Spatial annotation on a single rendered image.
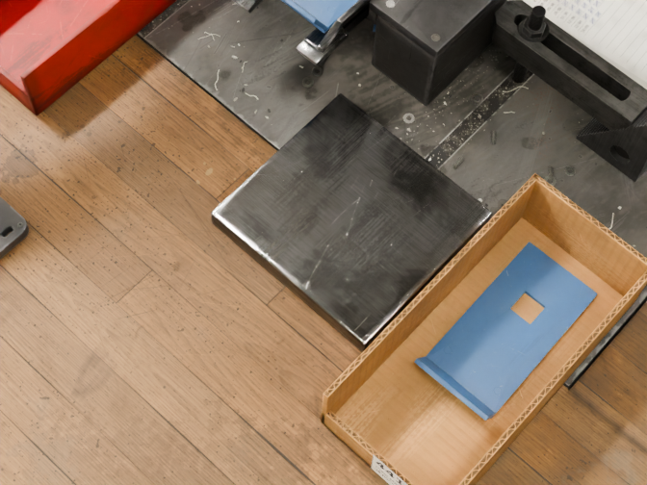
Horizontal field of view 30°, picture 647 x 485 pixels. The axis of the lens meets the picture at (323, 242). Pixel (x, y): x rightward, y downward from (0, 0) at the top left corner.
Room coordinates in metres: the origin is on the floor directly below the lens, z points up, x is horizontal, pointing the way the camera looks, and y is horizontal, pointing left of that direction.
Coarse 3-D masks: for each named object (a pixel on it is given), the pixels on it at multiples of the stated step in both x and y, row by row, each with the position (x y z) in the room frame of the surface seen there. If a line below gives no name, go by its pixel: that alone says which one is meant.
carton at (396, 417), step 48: (528, 192) 0.46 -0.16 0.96; (480, 240) 0.41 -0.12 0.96; (528, 240) 0.44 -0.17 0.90; (576, 240) 0.43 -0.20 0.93; (432, 288) 0.37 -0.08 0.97; (480, 288) 0.40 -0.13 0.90; (624, 288) 0.40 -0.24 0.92; (384, 336) 0.33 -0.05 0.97; (432, 336) 0.35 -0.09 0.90; (576, 336) 0.36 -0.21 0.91; (336, 384) 0.29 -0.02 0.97; (384, 384) 0.31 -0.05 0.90; (432, 384) 0.31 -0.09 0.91; (528, 384) 0.32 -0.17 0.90; (336, 432) 0.27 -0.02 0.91; (384, 432) 0.27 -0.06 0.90; (432, 432) 0.27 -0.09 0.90; (480, 432) 0.28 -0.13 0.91; (432, 480) 0.24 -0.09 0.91
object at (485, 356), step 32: (544, 256) 0.43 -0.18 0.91; (512, 288) 0.40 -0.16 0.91; (544, 288) 0.40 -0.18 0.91; (576, 288) 0.40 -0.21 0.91; (480, 320) 0.37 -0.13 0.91; (512, 320) 0.37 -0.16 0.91; (544, 320) 0.37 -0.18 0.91; (448, 352) 0.34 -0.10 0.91; (480, 352) 0.34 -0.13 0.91; (512, 352) 0.34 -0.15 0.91; (544, 352) 0.34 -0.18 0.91; (448, 384) 0.30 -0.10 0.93; (480, 384) 0.31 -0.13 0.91; (512, 384) 0.32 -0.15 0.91; (480, 416) 0.28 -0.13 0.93
